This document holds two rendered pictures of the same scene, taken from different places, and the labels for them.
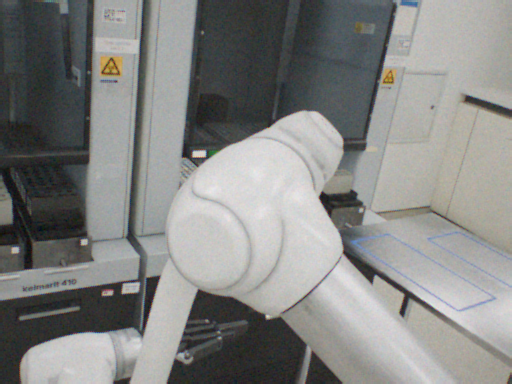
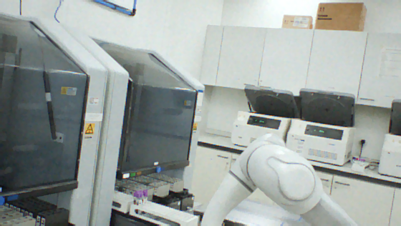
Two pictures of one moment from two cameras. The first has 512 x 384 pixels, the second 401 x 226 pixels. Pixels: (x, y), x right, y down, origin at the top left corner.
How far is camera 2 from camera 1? 0.75 m
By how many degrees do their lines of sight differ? 34
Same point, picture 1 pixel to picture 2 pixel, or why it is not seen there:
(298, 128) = (275, 139)
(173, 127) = (113, 161)
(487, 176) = (201, 180)
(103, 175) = (80, 195)
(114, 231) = not seen: outside the picture
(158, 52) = (109, 119)
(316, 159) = not seen: hidden behind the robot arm
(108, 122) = (85, 161)
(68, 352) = not seen: outside the picture
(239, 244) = (312, 178)
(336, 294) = (326, 197)
